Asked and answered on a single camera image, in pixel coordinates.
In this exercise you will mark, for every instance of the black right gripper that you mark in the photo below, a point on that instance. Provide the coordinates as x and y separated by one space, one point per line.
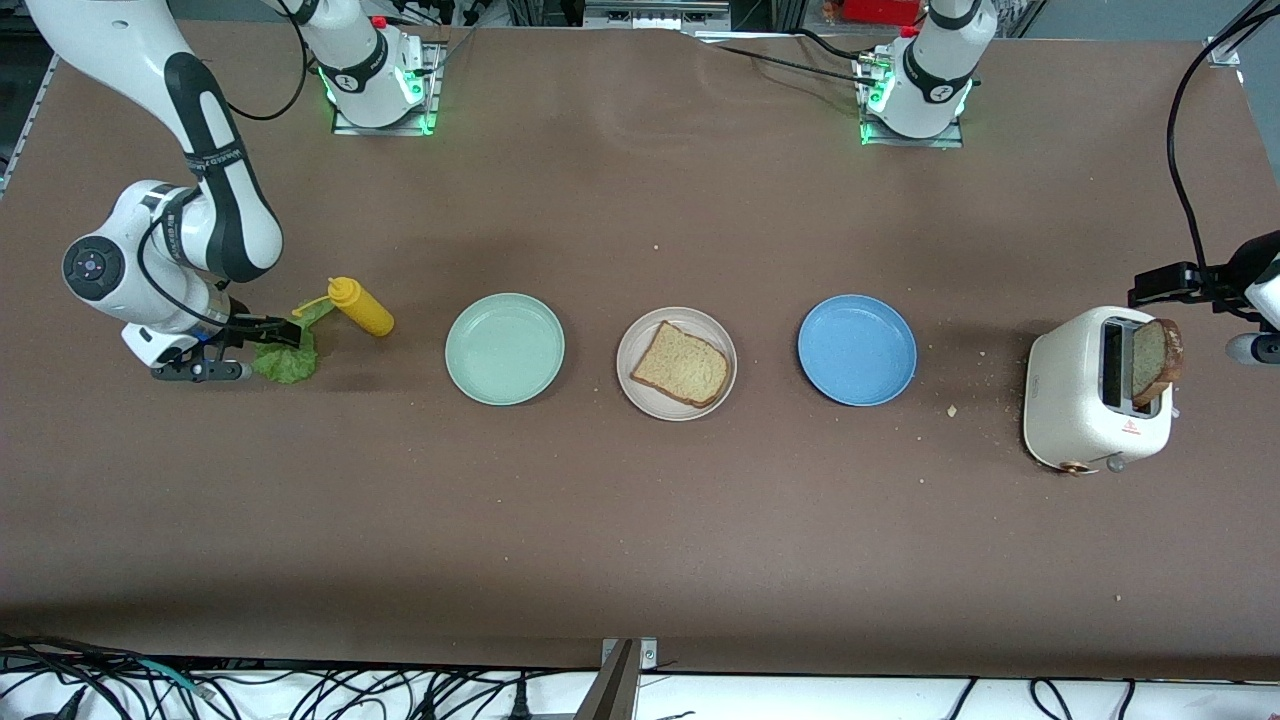
238 327

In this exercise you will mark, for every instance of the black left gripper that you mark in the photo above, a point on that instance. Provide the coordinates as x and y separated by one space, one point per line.
1232 273

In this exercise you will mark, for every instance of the green lettuce leaf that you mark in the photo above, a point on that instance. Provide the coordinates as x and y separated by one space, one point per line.
290 365

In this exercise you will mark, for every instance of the yellow mustard squeeze bottle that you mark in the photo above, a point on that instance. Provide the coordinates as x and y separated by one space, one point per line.
368 315

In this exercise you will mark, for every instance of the toasted bread slice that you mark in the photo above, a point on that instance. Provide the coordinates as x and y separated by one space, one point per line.
1150 360
680 365

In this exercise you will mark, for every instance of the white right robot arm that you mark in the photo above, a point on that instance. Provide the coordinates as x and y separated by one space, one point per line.
90 40

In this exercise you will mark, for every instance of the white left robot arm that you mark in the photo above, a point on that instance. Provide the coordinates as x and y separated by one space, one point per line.
930 80

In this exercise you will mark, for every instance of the mint green plate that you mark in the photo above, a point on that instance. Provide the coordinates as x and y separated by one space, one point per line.
505 350

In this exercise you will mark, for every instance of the blue plate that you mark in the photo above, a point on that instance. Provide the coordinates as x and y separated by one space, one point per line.
857 350

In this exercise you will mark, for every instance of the beige plate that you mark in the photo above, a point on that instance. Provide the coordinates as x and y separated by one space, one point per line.
645 402

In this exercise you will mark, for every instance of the white toaster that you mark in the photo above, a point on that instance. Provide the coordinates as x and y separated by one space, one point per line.
1060 400

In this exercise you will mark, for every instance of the red box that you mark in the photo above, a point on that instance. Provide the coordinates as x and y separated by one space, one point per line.
880 10

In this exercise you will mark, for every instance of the grey aluminium strut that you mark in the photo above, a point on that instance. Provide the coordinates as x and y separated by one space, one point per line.
610 700

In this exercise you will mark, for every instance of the silver equipment panel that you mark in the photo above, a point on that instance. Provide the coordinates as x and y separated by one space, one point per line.
655 12

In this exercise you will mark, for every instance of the aluminium frame corner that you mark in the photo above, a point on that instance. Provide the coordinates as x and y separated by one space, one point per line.
1225 50

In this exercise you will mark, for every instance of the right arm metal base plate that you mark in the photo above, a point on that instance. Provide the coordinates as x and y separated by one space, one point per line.
435 90

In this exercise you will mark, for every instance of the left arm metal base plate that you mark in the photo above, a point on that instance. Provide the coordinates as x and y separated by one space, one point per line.
915 143

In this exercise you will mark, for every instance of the aluminium frame rail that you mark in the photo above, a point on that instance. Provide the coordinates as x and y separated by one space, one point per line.
25 125

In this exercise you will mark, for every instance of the silver table edge bracket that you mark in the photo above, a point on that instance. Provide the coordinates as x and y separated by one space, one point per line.
648 655

